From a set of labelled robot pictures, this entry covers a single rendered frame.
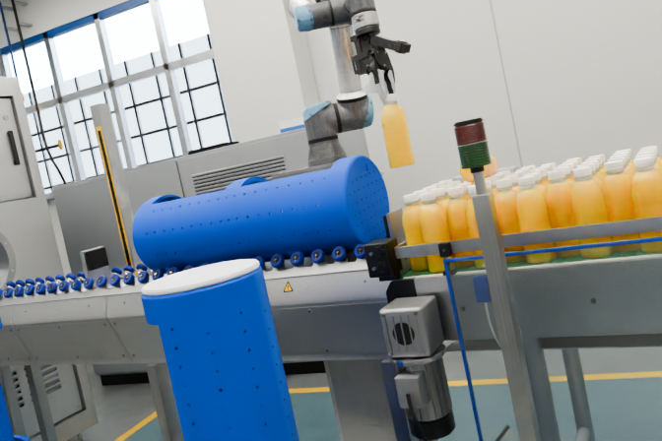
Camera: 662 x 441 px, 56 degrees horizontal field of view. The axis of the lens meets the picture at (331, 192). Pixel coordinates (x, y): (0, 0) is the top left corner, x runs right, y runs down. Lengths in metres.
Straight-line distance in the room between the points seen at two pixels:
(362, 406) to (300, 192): 0.93
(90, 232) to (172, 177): 0.81
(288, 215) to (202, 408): 0.66
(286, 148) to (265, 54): 1.32
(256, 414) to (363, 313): 0.51
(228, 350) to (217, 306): 0.10
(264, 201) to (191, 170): 2.06
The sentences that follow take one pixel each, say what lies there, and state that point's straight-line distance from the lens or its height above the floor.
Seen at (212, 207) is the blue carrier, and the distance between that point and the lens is 2.03.
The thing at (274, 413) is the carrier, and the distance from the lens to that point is 1.48.
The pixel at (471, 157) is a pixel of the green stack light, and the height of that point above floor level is 1.18.
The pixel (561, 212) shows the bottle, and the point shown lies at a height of 1.01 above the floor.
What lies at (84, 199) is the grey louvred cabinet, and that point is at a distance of 4.51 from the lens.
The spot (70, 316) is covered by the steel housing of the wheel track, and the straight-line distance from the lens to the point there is 2.66.
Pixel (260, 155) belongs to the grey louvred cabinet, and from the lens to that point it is 3.66.
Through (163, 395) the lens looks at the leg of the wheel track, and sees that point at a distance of 2.49.
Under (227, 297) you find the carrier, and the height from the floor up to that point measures 0.99.
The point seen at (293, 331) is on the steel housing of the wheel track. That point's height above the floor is 0.74.
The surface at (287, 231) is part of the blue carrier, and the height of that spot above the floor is 1.05.
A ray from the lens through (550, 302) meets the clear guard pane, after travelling 1.47.
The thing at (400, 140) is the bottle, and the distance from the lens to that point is 1.71.
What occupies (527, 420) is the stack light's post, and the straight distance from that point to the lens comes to 1.47.
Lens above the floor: 1.24
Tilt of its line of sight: 3 degrees down
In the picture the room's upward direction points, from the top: 12 degrees counter-clockwise
